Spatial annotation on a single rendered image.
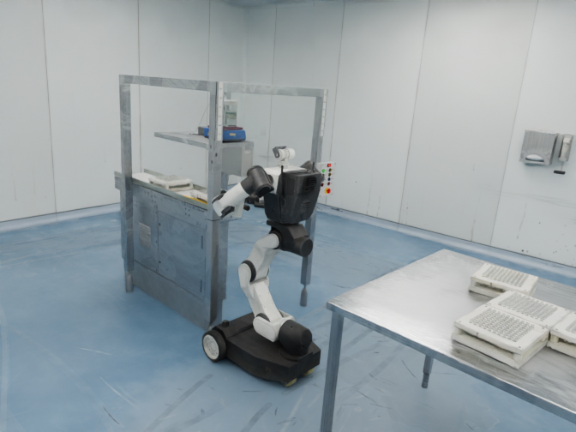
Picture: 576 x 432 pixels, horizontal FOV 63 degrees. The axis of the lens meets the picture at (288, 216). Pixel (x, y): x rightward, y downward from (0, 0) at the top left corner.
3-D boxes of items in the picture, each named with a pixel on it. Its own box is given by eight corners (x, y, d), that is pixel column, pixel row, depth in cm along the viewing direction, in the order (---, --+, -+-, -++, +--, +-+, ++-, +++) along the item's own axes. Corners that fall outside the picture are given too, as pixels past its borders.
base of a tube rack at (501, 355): (545, 345, 172) (546, 339, 171) (518, 369, 155) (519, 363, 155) (481, 319, 189) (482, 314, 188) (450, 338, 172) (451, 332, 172)
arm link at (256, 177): (254, 201, 259) (273, 186, 256) (245, 195, 252) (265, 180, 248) (247, 185, 265) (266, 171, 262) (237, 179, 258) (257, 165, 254)
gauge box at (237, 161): (252, 175, 318) (254, 146, 312) (241, 177, 310) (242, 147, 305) (231, 170, 332) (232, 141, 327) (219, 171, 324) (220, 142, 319)
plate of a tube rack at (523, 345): (548, 333, 170) (549, 328, 170) (521, 356, 154) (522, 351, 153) (483, 308, 187) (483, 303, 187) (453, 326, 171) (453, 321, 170)
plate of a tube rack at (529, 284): (537, 280, 221) (538, 276, 220) (527, 297, 201) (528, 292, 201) (484, 266, 234) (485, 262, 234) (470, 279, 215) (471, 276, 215)
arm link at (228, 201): (218, 220, 260) (249, 198, 254) (206, 201, 261) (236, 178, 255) (226, 219, 271) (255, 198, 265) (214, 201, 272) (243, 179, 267)
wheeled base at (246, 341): (331, 363, 306) (335, 317, 297) (274, 397, 269) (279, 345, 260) (263, 326, 347) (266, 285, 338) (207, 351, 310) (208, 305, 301)
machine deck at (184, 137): (254, 147, 313) (254, 141, 311) (207, 150, 286) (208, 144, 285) (198, 136, 353) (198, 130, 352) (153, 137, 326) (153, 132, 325)
